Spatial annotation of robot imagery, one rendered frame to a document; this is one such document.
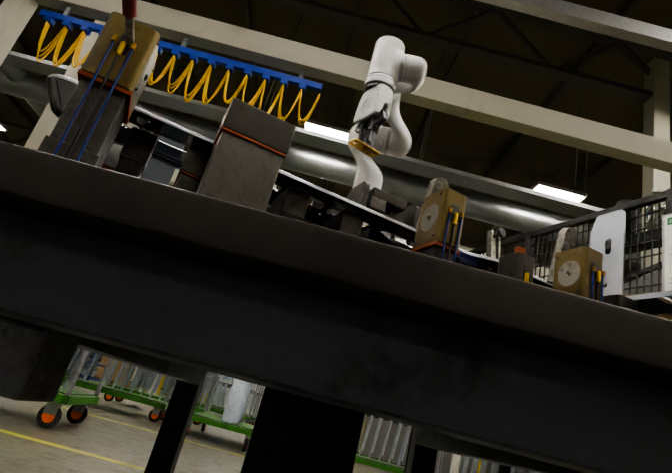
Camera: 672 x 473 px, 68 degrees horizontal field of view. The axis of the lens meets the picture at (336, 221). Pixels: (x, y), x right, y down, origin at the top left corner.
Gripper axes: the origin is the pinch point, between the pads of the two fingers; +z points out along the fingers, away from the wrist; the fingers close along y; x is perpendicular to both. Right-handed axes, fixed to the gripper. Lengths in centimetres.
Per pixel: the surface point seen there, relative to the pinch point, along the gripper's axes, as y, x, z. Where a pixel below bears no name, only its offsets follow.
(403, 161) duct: -536, 432, -372
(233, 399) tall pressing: -574, 263, 83
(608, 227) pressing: 24, 75, -3
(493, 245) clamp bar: 2, 52, 9
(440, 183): 24.5, 5.4, 15.9
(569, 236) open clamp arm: 34, 39, 16
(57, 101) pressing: -8, -65, 24
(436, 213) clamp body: 28.9, 1.8, 25.5
